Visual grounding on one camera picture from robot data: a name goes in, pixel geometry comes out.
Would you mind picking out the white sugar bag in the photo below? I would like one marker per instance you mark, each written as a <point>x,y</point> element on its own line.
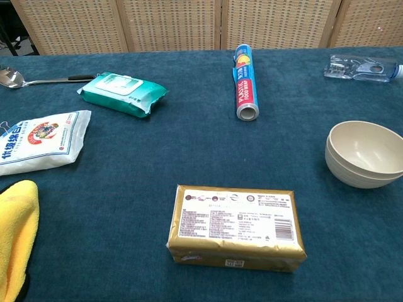
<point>41,151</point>

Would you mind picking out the clear plastic water bottle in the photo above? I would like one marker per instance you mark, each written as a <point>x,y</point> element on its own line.
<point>355,70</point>

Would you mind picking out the green wet wipes pack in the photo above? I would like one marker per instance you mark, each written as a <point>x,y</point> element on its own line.
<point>126,94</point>

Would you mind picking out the blue plastic food wrap roll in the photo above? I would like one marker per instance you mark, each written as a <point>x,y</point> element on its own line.
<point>247,94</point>

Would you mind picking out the wicker folding screen panel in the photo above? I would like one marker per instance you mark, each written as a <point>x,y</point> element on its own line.
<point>371,22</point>
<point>277,22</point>
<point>72,25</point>
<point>170,25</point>

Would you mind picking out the yellow cloth black trim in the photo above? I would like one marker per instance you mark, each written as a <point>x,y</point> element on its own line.
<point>15,236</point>

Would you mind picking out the metal binder clip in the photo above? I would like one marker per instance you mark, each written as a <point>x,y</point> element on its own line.
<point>3,127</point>

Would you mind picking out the black tripod stand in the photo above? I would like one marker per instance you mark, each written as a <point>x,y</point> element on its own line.
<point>9,41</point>

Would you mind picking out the gold wrapped tissue pack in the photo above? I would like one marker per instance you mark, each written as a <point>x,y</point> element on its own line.
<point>236,226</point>

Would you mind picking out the blue table cloth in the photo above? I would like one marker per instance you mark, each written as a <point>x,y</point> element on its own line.
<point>126,188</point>

